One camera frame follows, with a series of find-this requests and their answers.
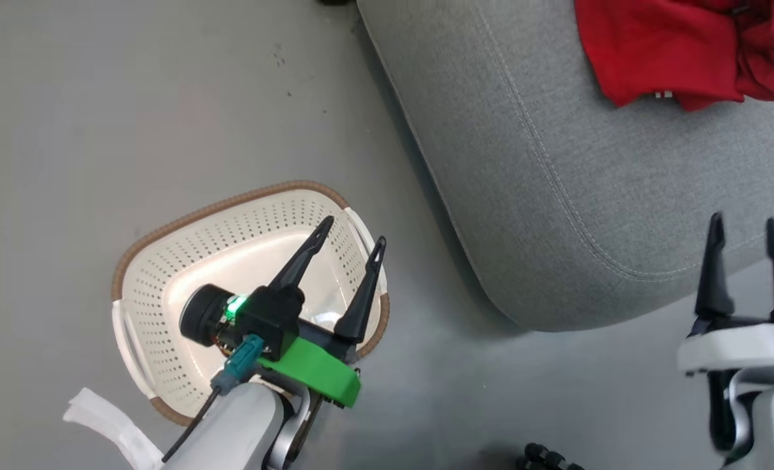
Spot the grey fabric sofa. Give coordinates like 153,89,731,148
357,0,774,333

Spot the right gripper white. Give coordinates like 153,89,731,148
677,211,774,377

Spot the red and white garment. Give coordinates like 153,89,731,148
574,0,774,112

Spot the white fabric strap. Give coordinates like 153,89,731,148
63,387,166,470

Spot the left teal cable connector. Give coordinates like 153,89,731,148
211,334,266,396

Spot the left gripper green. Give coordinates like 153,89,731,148
256,216,388,410

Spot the white perforated laundry basket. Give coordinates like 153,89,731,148
111,180,392,427

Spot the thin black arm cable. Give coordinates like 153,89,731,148
161,386,223,465

